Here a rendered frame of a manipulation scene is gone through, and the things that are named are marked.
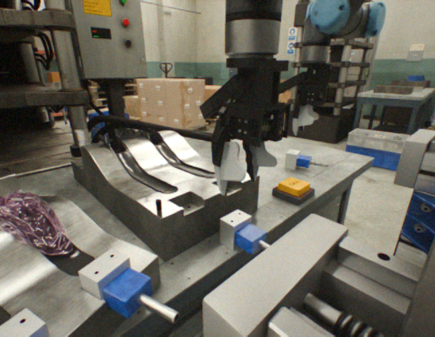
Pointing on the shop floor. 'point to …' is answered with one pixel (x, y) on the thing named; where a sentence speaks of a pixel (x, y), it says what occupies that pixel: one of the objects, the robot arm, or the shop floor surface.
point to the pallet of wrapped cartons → (172, 102)
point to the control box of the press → (108, 49)
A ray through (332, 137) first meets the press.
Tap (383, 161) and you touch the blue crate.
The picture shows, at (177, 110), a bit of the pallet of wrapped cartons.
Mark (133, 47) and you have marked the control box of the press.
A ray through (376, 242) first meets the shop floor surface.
